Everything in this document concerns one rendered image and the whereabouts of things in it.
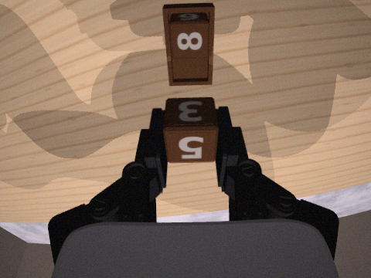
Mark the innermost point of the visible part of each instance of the brown number cube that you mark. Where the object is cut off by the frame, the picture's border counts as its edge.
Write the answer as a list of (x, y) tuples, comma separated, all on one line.
[(189, 35), (190, 130)]

